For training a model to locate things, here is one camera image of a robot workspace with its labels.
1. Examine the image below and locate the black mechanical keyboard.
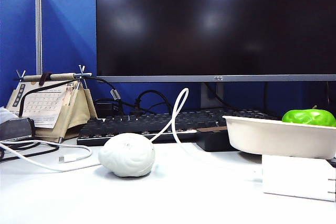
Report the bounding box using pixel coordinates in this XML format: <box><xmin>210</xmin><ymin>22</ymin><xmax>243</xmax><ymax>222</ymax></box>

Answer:
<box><xmin>77</xmin><ymin>107</ymin><xmax>279</xmax><ymax>146</ymax></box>

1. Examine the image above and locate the grey monitor stand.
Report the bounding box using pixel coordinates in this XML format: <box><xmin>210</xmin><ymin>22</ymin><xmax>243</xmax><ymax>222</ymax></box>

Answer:
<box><xmin>201</xmin><ymin>82</ymin><xmax>224</xmax><ymax>110</ymax></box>

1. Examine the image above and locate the black block with brown top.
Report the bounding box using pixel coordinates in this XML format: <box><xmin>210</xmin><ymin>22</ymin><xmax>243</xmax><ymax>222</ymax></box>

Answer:
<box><xmin>196</xmin><ymin>126</ymin><xmax>239</xmax><ymax>153</ymax></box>

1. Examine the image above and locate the small black adapter box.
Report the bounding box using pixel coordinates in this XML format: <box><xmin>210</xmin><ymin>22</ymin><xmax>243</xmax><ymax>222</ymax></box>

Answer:
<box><xmin>94</xmin><ymin>99</ymin><xmax>124</xmax><ymax>119</ymax></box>

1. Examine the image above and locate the white brain-shaped squeeze toy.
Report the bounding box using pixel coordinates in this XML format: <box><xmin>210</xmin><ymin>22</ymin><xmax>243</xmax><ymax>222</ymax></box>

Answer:
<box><xmin>98</xmin><ymin>132</ymin><xmax>156</xmax><ymax>177</ymax></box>

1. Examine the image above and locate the large black computer monitor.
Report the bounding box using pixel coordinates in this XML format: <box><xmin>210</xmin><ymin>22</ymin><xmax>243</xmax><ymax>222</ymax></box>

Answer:
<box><xmin>96</xmin><ymin>0</ymin><xmax>336</xmax><ymax>83</ymax></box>

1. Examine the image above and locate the beige paper bowl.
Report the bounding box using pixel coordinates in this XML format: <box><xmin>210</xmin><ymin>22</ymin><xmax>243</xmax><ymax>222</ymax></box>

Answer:
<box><xmin>222</xmin><ymin>115</ymin><xmax>336</xmax><ymax>161</ymax></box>

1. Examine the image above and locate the beige canvas desk calendar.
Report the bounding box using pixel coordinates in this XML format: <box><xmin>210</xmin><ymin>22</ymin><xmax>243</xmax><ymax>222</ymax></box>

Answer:
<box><xmin>5</xmin><ymin>64</ymin><xmax>98</xmax><ymax>143</ymax></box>

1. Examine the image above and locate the green apple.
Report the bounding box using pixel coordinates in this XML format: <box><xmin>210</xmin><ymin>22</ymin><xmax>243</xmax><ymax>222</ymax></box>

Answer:
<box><xmin>282</xmin><ymin>105</ymin><xmax>336</xmax><ymax>127</ymax></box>

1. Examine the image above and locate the white power adapter brick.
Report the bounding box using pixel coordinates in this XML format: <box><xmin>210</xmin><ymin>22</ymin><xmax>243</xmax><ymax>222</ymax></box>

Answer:
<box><xmin>261</xmin><ymin>154</ymin><xmax>336</xmax><ymax>202</ymax></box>

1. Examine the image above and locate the dark grey box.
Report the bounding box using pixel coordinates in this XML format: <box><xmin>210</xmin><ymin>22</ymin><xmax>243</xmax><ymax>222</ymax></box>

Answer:
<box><xmin>0</xmin><ymin>118</ymin><xmax>36</xmax><ymax>142</ymax></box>

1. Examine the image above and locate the white plastic bag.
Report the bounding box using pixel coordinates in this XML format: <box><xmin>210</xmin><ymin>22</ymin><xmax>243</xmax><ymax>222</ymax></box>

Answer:
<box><xmin>0</xmin><ymin>106</ymin><xmax>20</xmax><ymax>124</ymax></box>

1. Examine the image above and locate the black looped cable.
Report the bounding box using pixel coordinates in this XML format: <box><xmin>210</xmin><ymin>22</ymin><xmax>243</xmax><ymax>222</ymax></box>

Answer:
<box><xmin>128</xmin><ymin>89</ymin><xmax>174</xmax><ymax>116</ymax></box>

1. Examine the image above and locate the long white charger cable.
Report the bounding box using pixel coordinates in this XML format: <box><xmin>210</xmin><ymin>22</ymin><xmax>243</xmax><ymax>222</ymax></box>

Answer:
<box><xmin>0</xmin><ymin>87</ymin><xmax>263</xmax><ymax>183</ymax></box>

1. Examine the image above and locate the black cable with ferrite bead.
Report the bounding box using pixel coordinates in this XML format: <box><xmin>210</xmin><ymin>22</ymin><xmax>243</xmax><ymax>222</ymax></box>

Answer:
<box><xmin>18</xmin><ymin>76</ymin><xmax>140</xmax><ymax>118</ymax></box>

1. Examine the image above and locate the white cable with USB-C plug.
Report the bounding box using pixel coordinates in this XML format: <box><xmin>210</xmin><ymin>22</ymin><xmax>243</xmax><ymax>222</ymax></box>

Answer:
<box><xmin>0</xmin><ymin>139</ymin><xmax>93</xmax><ymax>164</ymax></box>

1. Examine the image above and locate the thin black cable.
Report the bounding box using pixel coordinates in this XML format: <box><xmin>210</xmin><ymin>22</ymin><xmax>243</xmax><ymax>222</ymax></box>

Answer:
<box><xmin>0</xmin><ymin>141</ymin><xmax>60</xmax><ymax>163</ymax></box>

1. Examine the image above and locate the aluminium partition frame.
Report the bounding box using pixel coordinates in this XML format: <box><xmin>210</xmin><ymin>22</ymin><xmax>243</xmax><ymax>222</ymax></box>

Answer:
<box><xmin>14</xmin><ymin>0</ymin><xmax>97</xmax><ymax>75</ymax></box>

